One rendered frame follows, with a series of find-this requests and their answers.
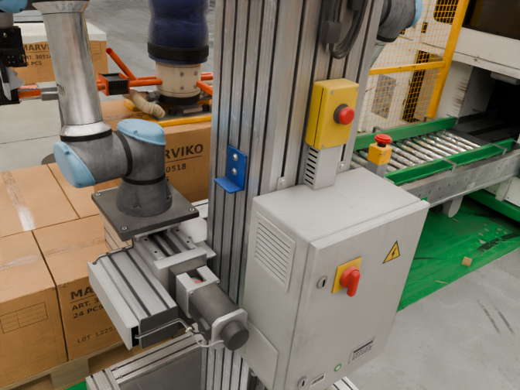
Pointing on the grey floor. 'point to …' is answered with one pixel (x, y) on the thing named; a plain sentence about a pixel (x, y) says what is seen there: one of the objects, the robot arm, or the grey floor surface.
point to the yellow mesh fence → (435, 61)
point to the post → (378, 159)
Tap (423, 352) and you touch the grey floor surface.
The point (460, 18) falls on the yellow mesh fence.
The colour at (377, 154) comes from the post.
